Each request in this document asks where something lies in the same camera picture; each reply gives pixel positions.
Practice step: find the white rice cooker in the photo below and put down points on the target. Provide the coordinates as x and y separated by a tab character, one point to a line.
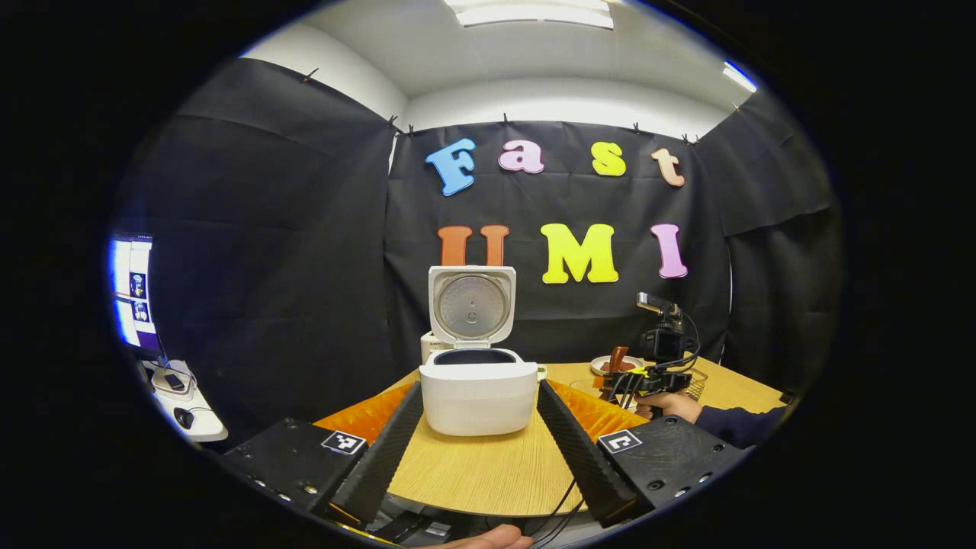
476	400

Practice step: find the brown wooden spoon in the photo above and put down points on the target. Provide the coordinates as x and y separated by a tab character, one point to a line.
618	357

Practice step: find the black phone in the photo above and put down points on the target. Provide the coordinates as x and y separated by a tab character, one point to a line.
175	381

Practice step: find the white plate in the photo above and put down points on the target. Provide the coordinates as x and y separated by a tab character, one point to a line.
597	364

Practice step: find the black computer mouse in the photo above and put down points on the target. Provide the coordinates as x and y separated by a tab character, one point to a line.
184	418

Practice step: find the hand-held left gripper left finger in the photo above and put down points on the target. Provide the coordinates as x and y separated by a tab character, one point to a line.
381	457

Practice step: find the small ceiling light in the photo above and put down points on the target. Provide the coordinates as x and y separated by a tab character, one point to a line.
740	76

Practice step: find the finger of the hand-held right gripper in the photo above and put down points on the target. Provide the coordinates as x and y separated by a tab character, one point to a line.
621	380

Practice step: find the black backdrop cloth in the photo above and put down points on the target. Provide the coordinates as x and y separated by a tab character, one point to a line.
305	267

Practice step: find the white side desk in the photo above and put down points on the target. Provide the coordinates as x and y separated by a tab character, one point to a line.
206	427

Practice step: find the white toaster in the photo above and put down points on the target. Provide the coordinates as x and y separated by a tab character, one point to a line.
428	347

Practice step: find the computer monitor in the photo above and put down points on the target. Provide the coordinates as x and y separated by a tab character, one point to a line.
133	297

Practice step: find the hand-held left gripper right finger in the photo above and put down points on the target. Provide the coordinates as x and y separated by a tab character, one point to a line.
576	450

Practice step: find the long ceiling light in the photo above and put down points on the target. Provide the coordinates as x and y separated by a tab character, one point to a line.
534	14

